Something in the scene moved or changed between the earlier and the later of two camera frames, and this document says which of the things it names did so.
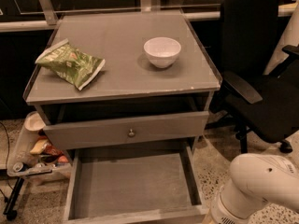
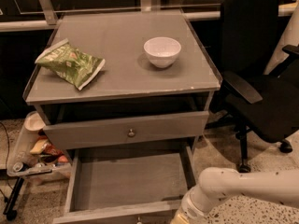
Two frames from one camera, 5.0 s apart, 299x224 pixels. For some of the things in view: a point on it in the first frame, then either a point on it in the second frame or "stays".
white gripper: (224, 215) → (186, 209)
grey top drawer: (123, 130) stays
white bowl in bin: (34, 121) stays
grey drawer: (135, 184) stays
